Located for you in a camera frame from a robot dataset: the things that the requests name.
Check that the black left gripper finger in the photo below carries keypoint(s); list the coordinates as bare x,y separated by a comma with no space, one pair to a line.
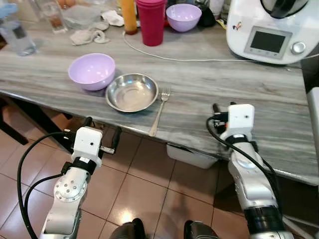
87,122
116,139

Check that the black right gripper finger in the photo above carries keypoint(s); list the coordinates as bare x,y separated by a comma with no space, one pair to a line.
232,103
216,108

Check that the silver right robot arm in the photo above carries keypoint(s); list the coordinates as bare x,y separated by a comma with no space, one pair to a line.
254,184

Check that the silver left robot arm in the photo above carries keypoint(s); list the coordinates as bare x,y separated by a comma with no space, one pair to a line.
67,191

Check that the white box under table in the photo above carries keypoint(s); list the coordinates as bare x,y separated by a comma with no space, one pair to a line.
192,157

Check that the stainless steel bowl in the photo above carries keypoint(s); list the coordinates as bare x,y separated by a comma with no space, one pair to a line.
131,93

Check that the silver metal fork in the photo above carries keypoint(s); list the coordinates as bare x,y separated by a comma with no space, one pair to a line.
159,110

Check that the large purple plastic bowl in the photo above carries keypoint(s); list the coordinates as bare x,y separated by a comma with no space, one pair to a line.
91,69

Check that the crumpled beige rag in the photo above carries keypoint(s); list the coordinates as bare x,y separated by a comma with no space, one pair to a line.
88,36

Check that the white kitchen machine with display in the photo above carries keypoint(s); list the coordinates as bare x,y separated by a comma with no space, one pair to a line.
279,30

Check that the black round object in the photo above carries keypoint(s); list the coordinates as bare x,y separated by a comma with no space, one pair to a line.
206,17

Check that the small purple plastic bowl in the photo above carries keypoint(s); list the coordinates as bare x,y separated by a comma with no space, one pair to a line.
183,17

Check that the clear plastic container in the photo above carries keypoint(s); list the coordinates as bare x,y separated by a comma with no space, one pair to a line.
80,17

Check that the crumpled white cloth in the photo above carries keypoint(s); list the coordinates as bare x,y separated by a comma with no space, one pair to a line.
113,18

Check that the magenta plastic cup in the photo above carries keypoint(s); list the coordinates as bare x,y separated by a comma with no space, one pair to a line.
151,22

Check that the clear drinking glass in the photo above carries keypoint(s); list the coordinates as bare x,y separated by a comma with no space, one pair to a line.
52,17

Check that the black right robot foot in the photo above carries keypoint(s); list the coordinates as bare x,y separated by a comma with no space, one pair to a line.
200,231

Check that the orange bottle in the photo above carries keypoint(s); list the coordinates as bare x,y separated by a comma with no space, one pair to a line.
129,17

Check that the clear plastic water bottle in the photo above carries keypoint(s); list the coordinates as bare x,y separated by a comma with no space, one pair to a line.
16,35

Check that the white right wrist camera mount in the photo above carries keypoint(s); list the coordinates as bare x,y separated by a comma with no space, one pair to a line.
240,119

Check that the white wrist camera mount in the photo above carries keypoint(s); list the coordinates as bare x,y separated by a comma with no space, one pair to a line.
240,119
87,142

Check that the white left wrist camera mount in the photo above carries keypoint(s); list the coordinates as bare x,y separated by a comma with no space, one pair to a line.
87,142

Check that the dark wooden table frame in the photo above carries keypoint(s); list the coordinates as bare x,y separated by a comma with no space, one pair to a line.
35,117

